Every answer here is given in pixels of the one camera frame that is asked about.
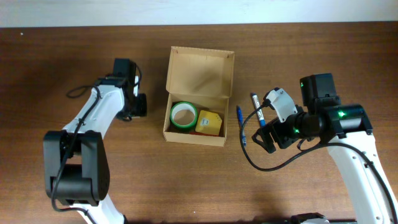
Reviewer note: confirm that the blue white marker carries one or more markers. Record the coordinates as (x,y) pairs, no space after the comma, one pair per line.
(257,106)

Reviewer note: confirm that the blue ballpoint pen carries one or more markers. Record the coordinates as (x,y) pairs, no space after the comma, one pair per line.
(240,121)

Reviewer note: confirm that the brown cardboard box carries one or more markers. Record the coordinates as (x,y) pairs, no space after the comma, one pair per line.
(204,78)

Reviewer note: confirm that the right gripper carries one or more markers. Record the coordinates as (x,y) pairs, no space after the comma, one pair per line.
(277,134)

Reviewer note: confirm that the green tape roll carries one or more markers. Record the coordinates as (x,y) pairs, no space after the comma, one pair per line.
(184,115)

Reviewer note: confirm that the orange grey stapler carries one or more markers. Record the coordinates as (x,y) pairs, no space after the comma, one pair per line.
(198,133)

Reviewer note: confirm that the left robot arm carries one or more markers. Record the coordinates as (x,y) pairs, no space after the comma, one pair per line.
(76,169)

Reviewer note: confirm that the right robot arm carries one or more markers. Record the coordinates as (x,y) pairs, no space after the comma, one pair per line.
(347,134)

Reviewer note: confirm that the yellow spiral notepad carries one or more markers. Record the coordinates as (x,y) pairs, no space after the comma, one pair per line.
(208,123)

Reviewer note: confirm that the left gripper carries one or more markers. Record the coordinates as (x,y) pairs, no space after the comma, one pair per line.
(125,113)

